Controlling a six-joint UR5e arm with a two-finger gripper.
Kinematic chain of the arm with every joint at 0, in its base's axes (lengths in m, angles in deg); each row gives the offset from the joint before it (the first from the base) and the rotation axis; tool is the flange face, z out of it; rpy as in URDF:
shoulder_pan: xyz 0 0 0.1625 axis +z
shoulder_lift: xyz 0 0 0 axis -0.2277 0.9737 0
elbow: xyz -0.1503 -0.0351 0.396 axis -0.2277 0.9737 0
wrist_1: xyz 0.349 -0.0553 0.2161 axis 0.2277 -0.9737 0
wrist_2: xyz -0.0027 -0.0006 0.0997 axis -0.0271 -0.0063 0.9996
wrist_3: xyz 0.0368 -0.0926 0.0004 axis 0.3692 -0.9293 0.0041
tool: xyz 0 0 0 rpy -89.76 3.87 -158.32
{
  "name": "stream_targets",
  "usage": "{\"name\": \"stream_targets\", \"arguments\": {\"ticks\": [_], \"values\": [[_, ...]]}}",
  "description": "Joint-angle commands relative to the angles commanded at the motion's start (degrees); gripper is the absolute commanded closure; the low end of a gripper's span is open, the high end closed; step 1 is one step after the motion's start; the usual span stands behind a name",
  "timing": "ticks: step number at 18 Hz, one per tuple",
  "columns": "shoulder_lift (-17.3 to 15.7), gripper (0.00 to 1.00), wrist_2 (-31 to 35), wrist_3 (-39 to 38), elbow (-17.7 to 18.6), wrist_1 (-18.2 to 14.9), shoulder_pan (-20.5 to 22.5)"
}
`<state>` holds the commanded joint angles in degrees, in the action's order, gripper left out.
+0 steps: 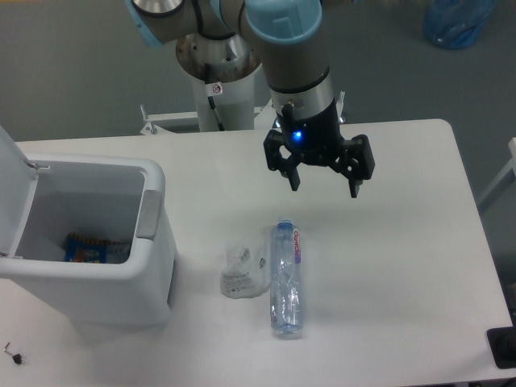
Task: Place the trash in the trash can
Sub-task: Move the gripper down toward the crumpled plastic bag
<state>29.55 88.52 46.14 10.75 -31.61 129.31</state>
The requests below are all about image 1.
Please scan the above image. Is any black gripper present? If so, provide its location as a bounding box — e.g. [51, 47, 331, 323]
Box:
[263, 101, 376, 198]

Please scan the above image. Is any clear plastic water bottle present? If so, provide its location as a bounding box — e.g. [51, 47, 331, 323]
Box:
[269, 218, 305, 337]

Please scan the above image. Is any clear plastic wrapper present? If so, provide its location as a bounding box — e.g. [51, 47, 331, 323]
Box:
[219, 227, 271, 299]

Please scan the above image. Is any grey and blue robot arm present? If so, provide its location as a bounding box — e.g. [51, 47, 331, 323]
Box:
[127, 1, 375, 196]

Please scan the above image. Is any white plastic trash can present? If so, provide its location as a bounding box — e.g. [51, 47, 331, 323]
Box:
[1, 133, 177, 325]

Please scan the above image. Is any blue snack wrapper in can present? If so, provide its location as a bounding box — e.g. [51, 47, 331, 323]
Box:
[64, 233, 131, 264]

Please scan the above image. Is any blue plastic bag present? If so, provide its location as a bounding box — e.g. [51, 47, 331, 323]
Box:
[422, 0, 497, 50]

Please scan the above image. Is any black device at table edge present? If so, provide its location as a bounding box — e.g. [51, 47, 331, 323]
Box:
[487, 327, 515, 369]

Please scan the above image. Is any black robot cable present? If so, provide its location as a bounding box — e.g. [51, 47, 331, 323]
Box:
[204, 62, 225, 131]

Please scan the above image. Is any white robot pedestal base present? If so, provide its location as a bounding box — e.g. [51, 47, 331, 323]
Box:
[140, 33, 345, 135]

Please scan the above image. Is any white frame at right edge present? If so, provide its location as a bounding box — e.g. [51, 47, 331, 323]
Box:
[476, 137, 515, 215]

